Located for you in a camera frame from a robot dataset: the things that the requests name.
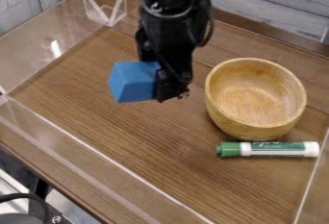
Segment green Expo marker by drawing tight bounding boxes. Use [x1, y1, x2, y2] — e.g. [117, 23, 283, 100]
[215, 141, 319, 158]

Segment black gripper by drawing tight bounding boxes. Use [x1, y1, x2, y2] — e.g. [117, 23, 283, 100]
[135, 9, 211, 103]

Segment brown wooden bowl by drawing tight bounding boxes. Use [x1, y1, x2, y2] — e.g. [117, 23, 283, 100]
[204, 58, 307, 141]

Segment clear acrylic tray wall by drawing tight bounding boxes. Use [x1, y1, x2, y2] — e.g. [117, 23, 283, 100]
[0, 0, 329, 224]

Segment blue foam block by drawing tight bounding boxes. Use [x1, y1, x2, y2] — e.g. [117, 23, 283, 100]
[108, 62, 160, 103]

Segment black cable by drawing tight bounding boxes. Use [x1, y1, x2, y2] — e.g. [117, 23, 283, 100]
[0, 192, 54, 224]

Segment black metal bracket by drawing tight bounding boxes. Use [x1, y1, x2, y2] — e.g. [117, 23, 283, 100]
[42, 206, 73, 224]

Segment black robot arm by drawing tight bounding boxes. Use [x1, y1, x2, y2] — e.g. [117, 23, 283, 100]
[135, 0, 214, 102]

